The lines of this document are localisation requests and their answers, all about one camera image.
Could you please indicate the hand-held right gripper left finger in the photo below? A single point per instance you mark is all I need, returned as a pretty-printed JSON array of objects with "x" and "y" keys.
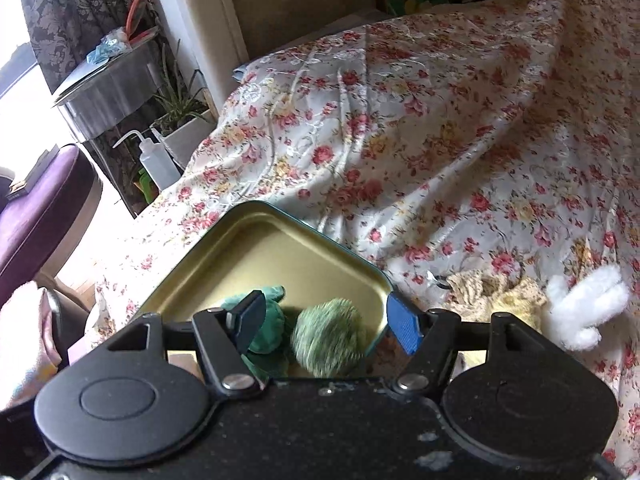
[{"x": 250, "y": 322}]

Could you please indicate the pink towel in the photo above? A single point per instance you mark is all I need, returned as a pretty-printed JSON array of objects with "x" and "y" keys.
[{"x": 25, "y": 340}]

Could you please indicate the wooden plant label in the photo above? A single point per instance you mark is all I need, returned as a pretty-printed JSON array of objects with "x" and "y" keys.
[{"x": 206, "y": 95}]

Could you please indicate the yellow knitted cloth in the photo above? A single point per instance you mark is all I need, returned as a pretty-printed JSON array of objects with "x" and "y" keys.
[{"x": 520, "y": 300}]

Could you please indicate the dark brown leather chair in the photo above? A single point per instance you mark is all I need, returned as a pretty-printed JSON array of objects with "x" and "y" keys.
[{"x": 70, "y": 320}]

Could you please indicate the green fuzzy ball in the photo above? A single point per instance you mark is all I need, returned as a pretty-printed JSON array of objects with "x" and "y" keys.
[{"x": 327, "y": 342}]

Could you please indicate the white cotton fluff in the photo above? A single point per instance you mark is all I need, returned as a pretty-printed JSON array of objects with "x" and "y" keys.
[{"x": 585, "y": 305}]

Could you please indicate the floral bed sheet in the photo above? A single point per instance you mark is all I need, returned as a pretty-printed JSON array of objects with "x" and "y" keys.
[{"x": 450, "y": 135}]

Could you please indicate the silver round side table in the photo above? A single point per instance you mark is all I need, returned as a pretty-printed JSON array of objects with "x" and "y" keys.
[{"x": 115, "y": 85}]

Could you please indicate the purple velvet chaise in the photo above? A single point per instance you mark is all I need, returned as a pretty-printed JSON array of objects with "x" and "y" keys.
[{"x": 40, "y": 220}]

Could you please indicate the cream crocheted doily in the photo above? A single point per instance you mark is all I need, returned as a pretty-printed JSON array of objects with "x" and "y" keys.
[{"x": 472, "y": 287}]

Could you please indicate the gold metal tin tray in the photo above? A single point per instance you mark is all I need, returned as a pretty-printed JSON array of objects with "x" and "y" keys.
[{"x": 260, "y": 255}]

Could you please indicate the blue plastic bag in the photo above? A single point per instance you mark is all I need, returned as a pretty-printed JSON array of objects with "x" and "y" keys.
[{"x": 107, "y": 47}]

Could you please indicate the white squeeze wash bottle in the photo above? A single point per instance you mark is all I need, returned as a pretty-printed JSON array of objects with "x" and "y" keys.
[{"x": 157, "y": 165}]

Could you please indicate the tan wooden headboard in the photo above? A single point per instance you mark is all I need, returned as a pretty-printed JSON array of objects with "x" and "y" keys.
[{"x": 300, "y": 0}]

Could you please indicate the potted plant in white pot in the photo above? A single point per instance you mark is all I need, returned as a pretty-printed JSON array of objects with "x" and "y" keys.
[{"x": 187, "y": 137}]

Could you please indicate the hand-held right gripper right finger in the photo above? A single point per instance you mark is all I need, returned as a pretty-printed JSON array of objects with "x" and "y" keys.
[{"x": 405, "y": 327}]

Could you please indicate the green spray bottle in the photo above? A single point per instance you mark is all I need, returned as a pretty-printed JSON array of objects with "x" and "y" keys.
[{"x": 146, "y": 187}]

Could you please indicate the green plush toy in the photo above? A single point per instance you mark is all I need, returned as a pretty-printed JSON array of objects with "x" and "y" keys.
[{"x": 272, "y": 330}]

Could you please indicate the dark patterned curtain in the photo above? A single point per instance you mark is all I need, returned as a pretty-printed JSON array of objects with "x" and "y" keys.
[{"x": 75, "y": 10}]

